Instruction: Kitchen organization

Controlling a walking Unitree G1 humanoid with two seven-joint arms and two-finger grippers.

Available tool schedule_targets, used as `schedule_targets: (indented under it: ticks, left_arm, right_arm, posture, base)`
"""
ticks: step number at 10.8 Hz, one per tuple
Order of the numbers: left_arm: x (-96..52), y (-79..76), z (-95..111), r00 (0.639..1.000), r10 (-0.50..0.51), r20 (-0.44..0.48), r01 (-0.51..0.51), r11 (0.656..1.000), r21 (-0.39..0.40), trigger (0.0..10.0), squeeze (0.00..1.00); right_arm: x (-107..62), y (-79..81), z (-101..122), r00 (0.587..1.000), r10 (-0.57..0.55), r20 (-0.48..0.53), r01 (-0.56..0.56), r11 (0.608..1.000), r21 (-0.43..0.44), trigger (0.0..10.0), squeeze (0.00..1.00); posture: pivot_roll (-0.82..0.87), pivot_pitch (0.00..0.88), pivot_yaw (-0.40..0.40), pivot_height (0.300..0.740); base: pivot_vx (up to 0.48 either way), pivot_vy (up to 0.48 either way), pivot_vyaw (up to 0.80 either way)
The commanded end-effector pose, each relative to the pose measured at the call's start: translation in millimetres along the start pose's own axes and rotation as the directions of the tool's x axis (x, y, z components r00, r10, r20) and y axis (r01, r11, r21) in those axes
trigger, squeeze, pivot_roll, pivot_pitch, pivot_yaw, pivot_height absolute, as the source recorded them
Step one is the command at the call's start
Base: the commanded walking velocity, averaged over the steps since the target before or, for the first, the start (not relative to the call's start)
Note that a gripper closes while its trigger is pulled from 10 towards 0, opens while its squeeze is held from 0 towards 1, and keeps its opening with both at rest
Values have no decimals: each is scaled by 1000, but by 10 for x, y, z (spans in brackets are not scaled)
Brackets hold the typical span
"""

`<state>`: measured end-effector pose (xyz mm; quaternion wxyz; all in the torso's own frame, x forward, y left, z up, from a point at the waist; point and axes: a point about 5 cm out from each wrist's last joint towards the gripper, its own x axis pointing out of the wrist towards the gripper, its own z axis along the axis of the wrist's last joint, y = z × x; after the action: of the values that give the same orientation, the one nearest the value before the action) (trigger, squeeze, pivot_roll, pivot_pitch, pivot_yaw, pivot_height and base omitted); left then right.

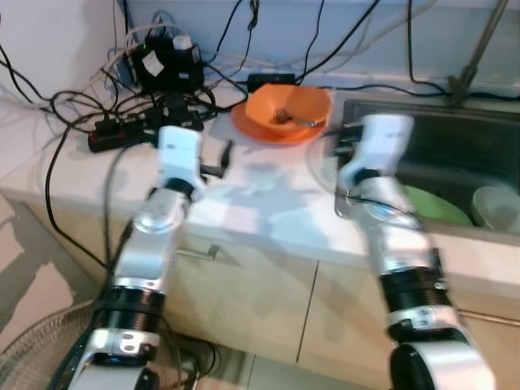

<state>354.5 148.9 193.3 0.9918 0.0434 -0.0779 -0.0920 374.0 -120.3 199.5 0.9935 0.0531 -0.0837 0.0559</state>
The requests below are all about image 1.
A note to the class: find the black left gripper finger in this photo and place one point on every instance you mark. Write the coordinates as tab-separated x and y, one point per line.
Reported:
227	153

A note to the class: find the orange bowl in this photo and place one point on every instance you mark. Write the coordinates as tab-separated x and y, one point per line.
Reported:
268	106

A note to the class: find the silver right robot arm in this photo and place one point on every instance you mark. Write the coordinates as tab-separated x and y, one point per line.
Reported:
410	301

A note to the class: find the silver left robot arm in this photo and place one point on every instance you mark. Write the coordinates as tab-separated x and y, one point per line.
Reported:
150	223

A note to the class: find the metal kitchen faucet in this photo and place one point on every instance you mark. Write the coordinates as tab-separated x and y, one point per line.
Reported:
460	89

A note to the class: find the beige kitchen cabinet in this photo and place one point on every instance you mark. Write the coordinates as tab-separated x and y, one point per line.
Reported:
244	301

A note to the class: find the small black adapter box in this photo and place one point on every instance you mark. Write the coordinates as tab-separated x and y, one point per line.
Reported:
272	82

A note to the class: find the black power strip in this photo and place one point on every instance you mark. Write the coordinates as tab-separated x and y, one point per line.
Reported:
122	136

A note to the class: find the black power adapter white label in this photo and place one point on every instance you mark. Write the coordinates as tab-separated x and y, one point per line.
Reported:
166	65

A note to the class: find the stainless steel sink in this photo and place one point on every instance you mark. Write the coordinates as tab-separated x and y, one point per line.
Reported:
455	138

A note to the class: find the green plate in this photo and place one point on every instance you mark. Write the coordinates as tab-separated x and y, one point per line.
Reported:
439	207

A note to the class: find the white bowl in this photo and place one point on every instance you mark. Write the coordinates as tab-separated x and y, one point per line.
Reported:
497	210

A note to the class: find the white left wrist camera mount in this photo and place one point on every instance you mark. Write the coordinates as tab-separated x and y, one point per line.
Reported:
180	150

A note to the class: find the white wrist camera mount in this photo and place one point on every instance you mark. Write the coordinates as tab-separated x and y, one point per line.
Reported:
180	150
382	142

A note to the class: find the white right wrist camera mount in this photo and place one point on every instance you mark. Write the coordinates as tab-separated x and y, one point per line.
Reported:
382	142

